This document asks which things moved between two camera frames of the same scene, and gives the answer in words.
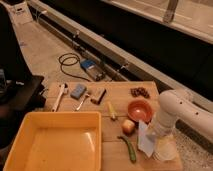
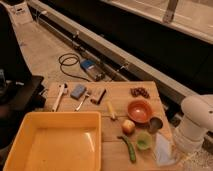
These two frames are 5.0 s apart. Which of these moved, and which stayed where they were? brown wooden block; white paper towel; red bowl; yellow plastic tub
Moved: white paper towel
Stayed: yellow plastic tub; red bowl; brown wooden block
